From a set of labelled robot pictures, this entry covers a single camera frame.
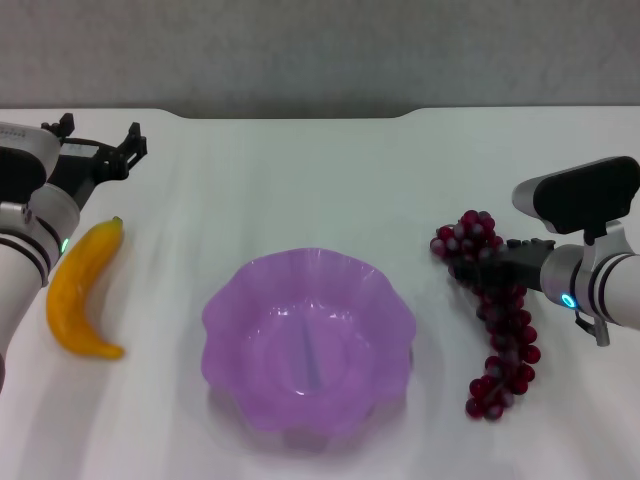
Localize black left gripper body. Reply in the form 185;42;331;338
47;139;127;211

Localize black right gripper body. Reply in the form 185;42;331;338
487;238;557;295

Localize red grape bunch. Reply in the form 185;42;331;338
429;209;542;422

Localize yellow plastic banana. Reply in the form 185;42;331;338
46;215;126;360

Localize purple wavy plastic bowl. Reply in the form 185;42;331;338
201;246;417;454

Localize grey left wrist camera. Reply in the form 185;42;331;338
0;122;62;201

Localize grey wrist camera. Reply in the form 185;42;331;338
0;122;62;201
512;156;640;236

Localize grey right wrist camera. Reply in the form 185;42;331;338
512;156;640;236

